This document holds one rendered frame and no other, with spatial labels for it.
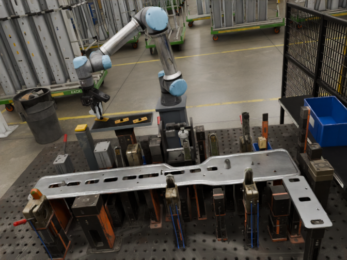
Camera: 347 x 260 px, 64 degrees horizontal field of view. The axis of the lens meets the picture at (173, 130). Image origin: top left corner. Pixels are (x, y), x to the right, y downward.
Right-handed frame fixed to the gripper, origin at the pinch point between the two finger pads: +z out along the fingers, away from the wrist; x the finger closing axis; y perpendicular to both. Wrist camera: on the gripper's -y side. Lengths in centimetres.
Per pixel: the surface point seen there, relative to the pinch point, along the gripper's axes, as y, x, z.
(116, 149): -16.2, 15.8, 12.1
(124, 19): 409, -814, 62
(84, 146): 12.7, 7.1, 17.6
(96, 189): -13.1, 37.6, 21.7
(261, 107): -81, -251, 120
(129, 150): -22.4, 13.5, 13.6
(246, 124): -84, -7, 6
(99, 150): -7.7, 19.2, 10.7
